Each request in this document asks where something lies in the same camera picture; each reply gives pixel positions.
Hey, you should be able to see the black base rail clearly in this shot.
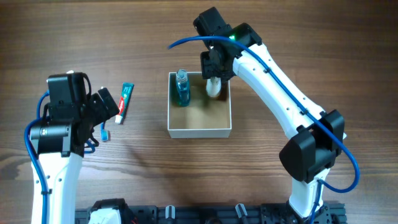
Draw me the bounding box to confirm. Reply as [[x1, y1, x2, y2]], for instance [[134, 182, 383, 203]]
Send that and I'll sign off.
[[74, 198, 346, 224]]

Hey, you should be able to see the white cardboard box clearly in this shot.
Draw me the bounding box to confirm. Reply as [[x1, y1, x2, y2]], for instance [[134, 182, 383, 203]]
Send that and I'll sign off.
[[167, 72, 232, 139]]

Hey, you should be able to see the Colgate toothpaste tube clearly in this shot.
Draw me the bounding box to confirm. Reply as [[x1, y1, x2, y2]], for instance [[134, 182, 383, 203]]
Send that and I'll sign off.
[[115, 82, 134, 124]]

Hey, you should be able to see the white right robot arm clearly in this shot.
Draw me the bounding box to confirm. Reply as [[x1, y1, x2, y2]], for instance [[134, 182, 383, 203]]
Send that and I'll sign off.
[[193, 7, 345, 223]]

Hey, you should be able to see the blue white toothbrush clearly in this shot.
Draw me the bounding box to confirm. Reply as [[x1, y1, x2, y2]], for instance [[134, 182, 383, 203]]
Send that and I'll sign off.
[[100, 122, 109, 142]]

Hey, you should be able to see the teal mouthwash bottle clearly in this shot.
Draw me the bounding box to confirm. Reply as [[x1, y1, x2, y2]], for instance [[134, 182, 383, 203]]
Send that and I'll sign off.
[[175, 69, 191, 107]]

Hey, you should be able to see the white lotion tube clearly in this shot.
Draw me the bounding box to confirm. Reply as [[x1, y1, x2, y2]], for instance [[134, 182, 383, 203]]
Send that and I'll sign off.
[[206, 77, 221, 98]]

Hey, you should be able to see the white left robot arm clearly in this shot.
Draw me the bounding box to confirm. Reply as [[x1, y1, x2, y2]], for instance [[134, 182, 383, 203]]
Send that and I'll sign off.
[[24, 72, 119, 223]]

